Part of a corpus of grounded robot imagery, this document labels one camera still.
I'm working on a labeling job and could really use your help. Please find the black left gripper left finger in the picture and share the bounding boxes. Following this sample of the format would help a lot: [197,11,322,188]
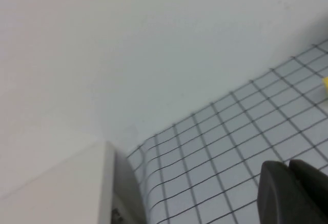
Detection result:
[257,160,312,224]

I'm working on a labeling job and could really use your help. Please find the grey checkered tablecloth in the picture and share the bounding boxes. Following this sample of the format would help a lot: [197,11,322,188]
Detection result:
[127,38,328,224]

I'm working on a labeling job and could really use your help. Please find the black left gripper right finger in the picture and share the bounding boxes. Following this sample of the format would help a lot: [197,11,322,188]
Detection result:
[289,158,328,224]

